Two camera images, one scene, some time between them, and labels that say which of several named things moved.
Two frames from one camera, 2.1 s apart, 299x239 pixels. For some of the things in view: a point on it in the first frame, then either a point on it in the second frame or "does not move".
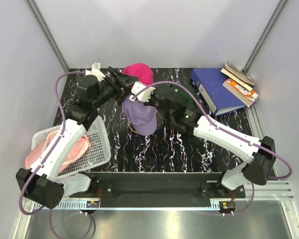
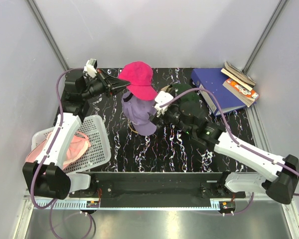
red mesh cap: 142,70 does not move
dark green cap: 183,95 does not move
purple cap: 143,118 does not move
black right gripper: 150,102 -> 156,120
